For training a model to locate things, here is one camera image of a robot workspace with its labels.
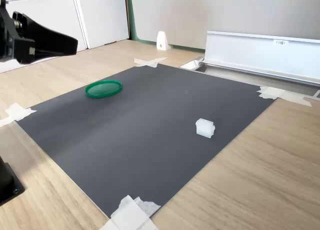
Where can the small white plastic terminal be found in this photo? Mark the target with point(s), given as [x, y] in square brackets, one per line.
[205, 128]

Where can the dark grey mat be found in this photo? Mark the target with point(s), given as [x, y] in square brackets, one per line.
[150, 140]

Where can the grey partition panel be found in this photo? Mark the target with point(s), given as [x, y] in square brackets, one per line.
[225, 12]

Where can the round green lid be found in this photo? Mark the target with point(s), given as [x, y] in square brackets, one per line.
[103, 89]

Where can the white tape piece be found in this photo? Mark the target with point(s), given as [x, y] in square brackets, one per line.
[275, 93]
[150, 61]
[130, 215]
[17, 112]

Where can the white side panel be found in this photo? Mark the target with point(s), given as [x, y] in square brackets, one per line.
[100, 17]

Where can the small white bracket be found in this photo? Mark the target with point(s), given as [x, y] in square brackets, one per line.
[162, 41]

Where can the small white label sticker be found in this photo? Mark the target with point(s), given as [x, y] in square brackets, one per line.
[281, 42]

